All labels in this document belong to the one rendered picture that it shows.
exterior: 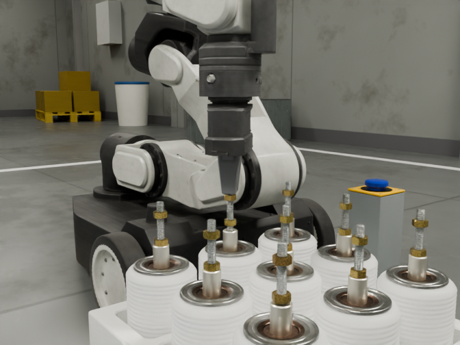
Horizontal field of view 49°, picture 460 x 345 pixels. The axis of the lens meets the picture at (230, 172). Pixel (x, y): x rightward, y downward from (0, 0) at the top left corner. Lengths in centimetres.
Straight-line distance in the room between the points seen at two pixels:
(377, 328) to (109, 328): 34
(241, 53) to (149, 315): 36
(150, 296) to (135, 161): 68
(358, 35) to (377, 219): 368
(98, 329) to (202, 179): 44
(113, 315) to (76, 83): 771
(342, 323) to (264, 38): 37
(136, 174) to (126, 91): 542
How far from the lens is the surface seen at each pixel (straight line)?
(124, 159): 136
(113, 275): 108
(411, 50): 421
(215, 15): 68
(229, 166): 73
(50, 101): 775
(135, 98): 671
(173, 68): 116
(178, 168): 122
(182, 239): 105
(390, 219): 91
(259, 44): 69
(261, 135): 105
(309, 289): 65
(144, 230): 103
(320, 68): 476
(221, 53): 69
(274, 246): 81
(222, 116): 69
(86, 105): 784
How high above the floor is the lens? 49
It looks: 9 degrees down
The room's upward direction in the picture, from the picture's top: straight up
